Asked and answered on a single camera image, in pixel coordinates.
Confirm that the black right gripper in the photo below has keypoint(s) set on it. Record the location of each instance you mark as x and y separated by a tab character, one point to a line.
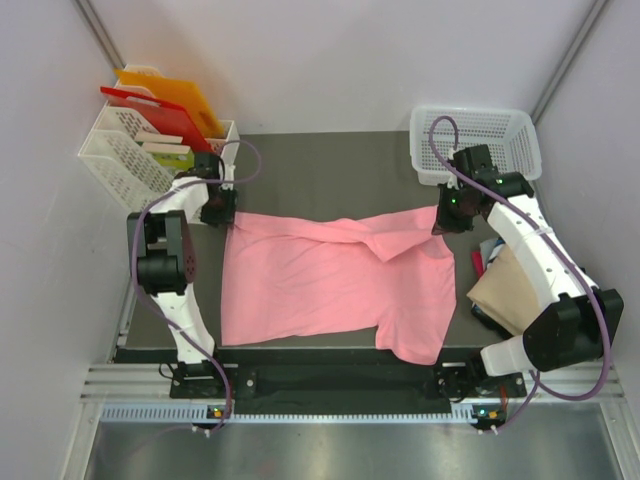
444	223

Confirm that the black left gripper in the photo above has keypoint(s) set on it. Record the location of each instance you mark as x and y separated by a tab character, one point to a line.
226	216

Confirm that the pink t shirt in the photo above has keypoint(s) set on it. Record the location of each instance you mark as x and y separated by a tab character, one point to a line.
285	277

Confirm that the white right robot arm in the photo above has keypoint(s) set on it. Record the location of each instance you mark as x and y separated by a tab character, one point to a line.
577	320

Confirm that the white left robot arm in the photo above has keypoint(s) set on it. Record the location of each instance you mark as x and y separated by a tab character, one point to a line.
162	251

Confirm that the white blue folded garment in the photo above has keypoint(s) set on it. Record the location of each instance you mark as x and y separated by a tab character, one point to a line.
489	249

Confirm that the magenta folded garment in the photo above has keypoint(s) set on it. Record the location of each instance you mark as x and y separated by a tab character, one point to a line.
477	262

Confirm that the green booklet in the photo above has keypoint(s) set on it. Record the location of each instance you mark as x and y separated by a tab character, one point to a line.
175	163

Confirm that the white perforated plastic basket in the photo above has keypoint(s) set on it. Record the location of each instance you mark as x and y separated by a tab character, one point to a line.
509	134

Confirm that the white file organizer rack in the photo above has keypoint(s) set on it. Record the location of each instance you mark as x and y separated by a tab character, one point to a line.
128	173

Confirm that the beige booklet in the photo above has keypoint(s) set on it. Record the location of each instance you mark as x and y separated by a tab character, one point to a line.
161	144

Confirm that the beige folded t shirt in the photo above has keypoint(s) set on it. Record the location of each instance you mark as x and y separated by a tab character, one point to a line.
505	294

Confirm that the red plastic folder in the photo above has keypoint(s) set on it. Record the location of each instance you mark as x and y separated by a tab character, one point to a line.
167	118

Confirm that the orange plastic folder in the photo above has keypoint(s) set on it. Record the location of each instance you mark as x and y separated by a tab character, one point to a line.
180	92

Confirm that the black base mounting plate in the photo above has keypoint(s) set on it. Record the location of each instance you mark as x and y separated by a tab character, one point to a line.
335	382

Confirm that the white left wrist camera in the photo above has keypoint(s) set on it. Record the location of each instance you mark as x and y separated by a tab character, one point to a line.
229	176

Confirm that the aluminium frame rail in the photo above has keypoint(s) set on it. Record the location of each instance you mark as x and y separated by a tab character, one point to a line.
129	427

